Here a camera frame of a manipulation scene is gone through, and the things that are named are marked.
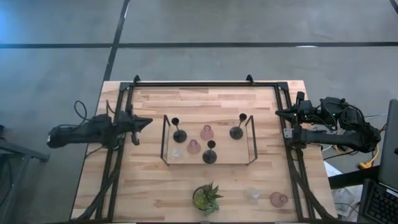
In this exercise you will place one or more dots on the white paper sheet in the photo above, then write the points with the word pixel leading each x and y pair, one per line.
pixel 332 170

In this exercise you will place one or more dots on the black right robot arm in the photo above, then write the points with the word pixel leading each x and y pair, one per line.
pixel 329 138

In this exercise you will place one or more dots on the clear glass candle holder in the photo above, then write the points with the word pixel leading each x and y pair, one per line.
pixel 176 153
pixel 253 194

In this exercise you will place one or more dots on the silver metal bracket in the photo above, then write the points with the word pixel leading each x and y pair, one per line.
pixel 287 133

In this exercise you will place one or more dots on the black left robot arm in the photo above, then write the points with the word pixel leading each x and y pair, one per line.
pixel 81 133

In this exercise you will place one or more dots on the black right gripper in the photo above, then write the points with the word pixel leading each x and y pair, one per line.
pixel 303 112

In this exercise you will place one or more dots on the pink glass candle holder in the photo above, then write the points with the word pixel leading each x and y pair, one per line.
pixel 277 199
pixel 206 133
pixel 193 147

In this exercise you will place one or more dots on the black desk beam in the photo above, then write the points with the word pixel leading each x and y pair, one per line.
pixel 351 179

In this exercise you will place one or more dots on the dark grey laptop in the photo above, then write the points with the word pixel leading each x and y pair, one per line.
pixel 388 149

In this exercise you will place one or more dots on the tall black candlestick holder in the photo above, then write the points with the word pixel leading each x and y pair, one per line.
pixel 236 133
pixel 180 137

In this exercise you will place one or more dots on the black metal rig frame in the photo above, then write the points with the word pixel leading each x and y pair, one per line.
pixel 202 84

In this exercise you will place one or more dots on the potted succulent plant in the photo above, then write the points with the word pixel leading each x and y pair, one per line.
pixel 205 199

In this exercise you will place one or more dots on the black metal stand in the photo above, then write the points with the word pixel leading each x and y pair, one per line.
pixel 18 151

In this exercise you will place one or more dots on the short black candlestick holder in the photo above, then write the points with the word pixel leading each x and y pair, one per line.
pixel 210 157

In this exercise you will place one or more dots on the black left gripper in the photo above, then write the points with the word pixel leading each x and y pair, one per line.
pixel 127 123

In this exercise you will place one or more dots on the clear acrylic tray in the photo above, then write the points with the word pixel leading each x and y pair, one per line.
pixel 224 155

